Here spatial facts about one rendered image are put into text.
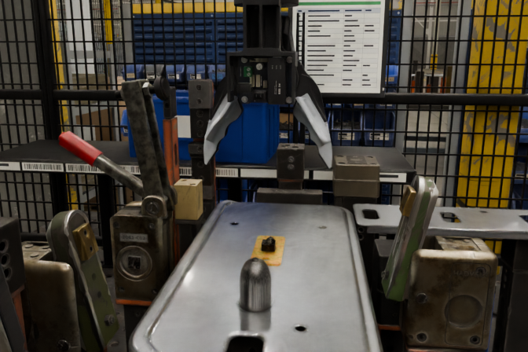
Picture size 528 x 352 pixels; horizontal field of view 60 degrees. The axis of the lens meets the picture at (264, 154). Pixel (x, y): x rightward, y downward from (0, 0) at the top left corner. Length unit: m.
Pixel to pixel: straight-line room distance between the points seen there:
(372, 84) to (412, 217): 0.63
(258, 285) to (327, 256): 0.15
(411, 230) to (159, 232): 0.30
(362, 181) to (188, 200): 0.31
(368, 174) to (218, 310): 0.42
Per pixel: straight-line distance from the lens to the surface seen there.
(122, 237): 0.61
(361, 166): 0.81
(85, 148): 0.62
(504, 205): 1.27
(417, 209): 0.51
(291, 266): 0.56
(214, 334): 0.45
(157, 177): 0.58
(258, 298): 0.47
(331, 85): 1.09
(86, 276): 0.45
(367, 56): 1.09
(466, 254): 0.53
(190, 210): 0.67
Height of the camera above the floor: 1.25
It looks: 13 degrees down
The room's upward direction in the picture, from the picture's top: straight up
